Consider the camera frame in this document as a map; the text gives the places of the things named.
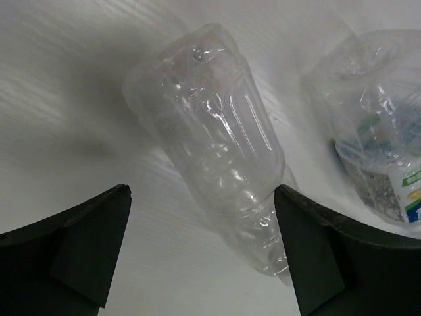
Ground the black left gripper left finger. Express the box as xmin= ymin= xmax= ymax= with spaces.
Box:
xmin=1 ymin=184 xmax=132 ymax=315

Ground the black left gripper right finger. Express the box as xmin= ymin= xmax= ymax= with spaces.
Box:
xmin=274 ymin=185 xmax=420 ymax=315

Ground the clear bottle green blue label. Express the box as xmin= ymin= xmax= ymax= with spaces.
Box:
xmin=303 ymin=29 xmax=420 ymax=227

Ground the clear unlabelled plastic bottle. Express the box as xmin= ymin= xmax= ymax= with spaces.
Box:
xmin=122 ymin=24 xmax=297 ymax=284

